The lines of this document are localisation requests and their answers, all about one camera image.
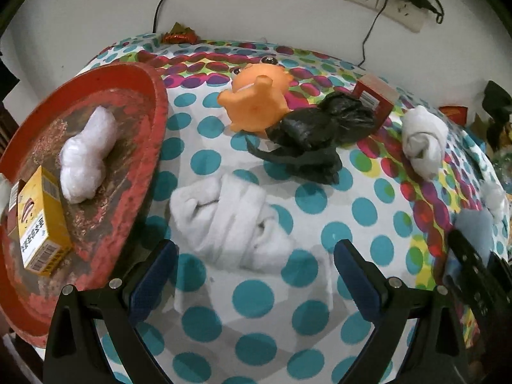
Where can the red round tray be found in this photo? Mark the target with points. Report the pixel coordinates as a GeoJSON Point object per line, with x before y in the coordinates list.
{"type": "Point", "coordinates": [132, 100]}

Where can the white sock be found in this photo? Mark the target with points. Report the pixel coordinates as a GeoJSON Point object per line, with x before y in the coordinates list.
{"type": "Point", "coordinates": [424, 136]}
{"type": "Point", "coordinates": [496, 202]}
{"type": "Point", "coordinates": [232, 216]}

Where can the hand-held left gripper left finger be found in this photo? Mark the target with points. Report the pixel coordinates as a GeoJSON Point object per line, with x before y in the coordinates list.
{"type": "Point", "coordinates": [154, 282]}

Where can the red snack wrapper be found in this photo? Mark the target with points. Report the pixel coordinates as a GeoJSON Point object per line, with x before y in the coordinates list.
{"type": "Point", "coordinates": [178, 36]}

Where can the black plastic bag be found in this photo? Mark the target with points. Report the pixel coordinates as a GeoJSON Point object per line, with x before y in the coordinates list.
{"type": "Point", "coordinates": [320, 128]}

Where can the red box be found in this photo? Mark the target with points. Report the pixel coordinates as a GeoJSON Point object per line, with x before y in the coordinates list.
{"type": "Point", "coordinates": [380, 96]}
{"type": "Point", "coordinates": [13, 212]}

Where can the red packet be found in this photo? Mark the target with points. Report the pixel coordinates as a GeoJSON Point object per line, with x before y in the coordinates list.
{"type": "Point", "coordinates": [454, 112]}

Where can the orange toy fish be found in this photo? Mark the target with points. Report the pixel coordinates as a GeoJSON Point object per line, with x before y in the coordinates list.
{"type": "Point", "coordinates": [256, 104]}

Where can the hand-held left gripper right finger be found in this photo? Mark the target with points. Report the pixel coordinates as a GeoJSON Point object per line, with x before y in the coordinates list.
{"type": "Point", "coordinates": [356, 278]}

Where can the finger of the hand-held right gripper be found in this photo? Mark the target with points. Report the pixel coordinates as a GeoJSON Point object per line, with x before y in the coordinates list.
{"type": "Point", "coordinates": [502, 268]}
{"type": "Point", "coordinates": [466, 258]}

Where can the black plug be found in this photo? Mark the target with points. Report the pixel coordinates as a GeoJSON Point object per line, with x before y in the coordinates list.
{"type": "Point", "coordinates": [434, 6]}

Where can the blue-grey sock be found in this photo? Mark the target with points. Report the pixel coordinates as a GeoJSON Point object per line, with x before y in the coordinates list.
{"type": "Point", "coordinates": [474, 228]}

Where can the polka dot tablecloth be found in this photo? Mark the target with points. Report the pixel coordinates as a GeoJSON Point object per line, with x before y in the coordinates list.
{"type": "Point", "coordinates": [316, 224]}

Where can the white plastic wad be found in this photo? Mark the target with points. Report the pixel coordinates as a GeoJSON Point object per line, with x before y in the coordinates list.
{"type": "Point", "coordinates": [86, 156]}

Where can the yellow box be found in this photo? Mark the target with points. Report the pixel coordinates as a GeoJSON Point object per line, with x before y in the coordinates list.
{"type": "Point", "coordinates": [40, 224]}

